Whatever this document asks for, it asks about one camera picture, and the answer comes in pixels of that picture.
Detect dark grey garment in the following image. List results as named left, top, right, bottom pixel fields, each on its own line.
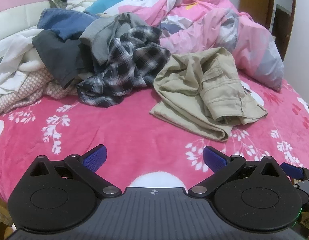
left=32, top=30, right=95, bottom=89

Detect white cloth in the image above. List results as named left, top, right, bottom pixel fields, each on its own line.
left=0, top=29, right=47, bottom=95

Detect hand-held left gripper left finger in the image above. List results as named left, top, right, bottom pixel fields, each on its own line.
left=28, top=144, right=121, bottom=198

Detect teal blanket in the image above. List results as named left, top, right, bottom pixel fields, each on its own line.
left=86, top=0, right=135, bottom=15

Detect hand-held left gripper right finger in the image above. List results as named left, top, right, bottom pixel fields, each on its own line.
left=188, top=145, right=281, bottom=198

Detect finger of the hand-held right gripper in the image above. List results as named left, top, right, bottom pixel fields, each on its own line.
left=281, top=162, right=309, bottom=180

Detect light grey garment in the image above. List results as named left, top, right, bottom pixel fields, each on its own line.
left=79, top=12, right=150, bottom=65

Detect khaki pants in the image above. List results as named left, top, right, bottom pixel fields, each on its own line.
left=149, top=47, right=268, bottom=142

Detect pink white headboard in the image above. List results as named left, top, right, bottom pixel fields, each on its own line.
left=0, top=0, right=52, bottom=53

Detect blue garment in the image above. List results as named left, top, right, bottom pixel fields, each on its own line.
left=37, top=8, right=100, bottom=40

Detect pink floral bed blanket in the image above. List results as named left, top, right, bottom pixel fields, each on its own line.
left=0, top=72, right=309, bottom=203

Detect pink floral quilt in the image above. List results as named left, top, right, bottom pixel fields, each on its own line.
left=104, top=0, right=285, bottom=92

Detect dark door frame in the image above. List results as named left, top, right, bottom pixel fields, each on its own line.
left=269, top=0, right=298, bottom=60

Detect black white plaid shirt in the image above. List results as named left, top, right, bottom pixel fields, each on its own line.
left=76, top=25, right=171, bottom=108

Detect pink white patterned blanket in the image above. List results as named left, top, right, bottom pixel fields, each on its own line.
left=0, top=69, right=80, bottom=117

